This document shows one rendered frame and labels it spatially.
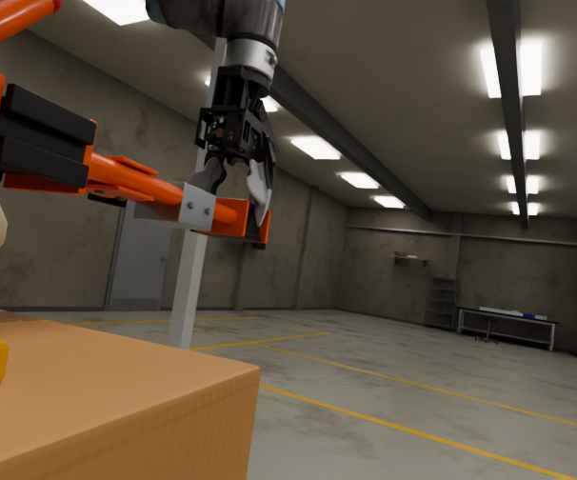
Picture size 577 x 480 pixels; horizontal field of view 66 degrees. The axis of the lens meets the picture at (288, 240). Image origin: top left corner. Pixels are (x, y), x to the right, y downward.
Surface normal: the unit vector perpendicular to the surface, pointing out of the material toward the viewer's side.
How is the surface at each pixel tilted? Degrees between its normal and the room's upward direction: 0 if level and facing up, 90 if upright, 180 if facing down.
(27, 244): 90
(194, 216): 89
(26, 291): 90
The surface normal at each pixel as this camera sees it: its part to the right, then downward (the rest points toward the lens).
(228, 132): -0.34, -0.13
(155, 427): 0.93, 0.10
